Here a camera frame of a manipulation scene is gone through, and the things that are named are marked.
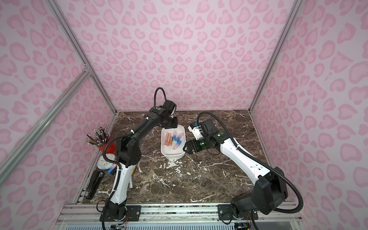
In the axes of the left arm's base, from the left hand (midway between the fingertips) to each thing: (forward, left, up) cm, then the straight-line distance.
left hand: (177, 125), depth 97 cm
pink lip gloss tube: (-5, +7, -9) cm, 13 cm away
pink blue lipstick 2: (-3, -1, -9) cm, 10 cm away
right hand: (-20, -9, +7) cm, 23 cm away
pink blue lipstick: (-2, +2, -10) cm, 10 cm away
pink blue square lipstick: (-10, 0, -10) cm, 14 cm away
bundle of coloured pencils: (-12, +45, +4) cm, 47 cm away
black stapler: (-35, +46, -10) cm, 59 cm away
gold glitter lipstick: (-5, +5, -9) cm, 12 cm away
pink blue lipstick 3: (-27, +39, -10) cm, 48 cm away
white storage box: (-6, +4, -10) cm, 12 cm away
